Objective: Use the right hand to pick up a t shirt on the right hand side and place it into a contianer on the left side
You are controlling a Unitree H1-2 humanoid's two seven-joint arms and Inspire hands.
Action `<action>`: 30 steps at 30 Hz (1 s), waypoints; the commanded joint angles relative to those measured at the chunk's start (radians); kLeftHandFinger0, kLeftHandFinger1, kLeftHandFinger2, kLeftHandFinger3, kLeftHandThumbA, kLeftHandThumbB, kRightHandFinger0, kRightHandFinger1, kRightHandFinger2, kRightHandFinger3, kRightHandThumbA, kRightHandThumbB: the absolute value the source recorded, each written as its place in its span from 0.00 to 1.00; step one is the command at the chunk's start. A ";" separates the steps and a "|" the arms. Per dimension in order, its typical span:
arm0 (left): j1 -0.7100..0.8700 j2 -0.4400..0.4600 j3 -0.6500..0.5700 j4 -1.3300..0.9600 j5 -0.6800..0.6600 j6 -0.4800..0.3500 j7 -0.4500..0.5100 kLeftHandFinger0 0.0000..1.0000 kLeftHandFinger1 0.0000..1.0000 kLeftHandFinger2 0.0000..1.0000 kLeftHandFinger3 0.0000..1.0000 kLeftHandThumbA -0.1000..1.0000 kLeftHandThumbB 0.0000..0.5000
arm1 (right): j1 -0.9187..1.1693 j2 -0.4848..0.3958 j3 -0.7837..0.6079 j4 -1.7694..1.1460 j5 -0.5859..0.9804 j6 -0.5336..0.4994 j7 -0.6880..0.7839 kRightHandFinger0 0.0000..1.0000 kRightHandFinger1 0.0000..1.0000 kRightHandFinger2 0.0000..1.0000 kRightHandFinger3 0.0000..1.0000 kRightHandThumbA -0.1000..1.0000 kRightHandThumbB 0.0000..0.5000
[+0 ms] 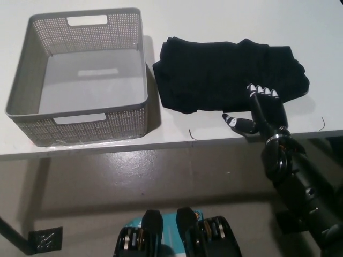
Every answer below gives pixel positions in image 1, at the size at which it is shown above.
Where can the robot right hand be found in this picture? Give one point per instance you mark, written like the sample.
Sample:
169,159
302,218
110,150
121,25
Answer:
270,112

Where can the black table leg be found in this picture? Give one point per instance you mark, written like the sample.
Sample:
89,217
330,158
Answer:
12,231
337,150

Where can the clear tape strip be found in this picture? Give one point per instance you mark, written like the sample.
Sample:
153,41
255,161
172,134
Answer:
88,143

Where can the robot body block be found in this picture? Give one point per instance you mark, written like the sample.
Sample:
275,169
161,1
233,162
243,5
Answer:
151,222
211,241

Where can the grey perforated plastic basket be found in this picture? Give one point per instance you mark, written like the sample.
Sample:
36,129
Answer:
85,131

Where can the robot right body block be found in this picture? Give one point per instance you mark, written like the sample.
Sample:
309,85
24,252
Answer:
211,241

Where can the black t-shirt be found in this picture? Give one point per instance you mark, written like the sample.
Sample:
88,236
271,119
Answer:
209,77

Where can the robot left body block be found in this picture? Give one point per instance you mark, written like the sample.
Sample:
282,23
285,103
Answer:
151,222

